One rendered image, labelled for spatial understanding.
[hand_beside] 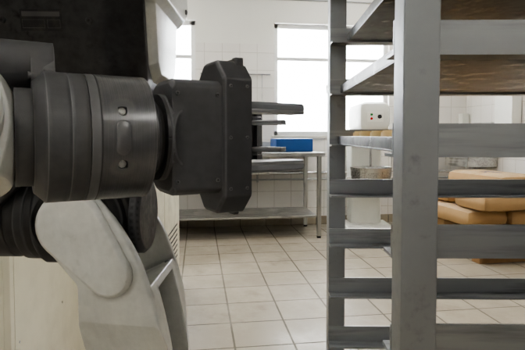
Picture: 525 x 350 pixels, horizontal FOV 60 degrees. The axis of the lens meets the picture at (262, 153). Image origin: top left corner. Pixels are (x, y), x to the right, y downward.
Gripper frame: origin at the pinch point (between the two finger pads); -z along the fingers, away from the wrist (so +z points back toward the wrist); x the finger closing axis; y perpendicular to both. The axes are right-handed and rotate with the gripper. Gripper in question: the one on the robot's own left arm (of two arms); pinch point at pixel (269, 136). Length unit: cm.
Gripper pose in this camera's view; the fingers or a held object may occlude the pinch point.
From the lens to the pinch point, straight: 83.5
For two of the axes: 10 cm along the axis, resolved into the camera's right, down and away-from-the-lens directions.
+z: -8.6, -0.2, 5.1
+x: 0.0, -10.0, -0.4
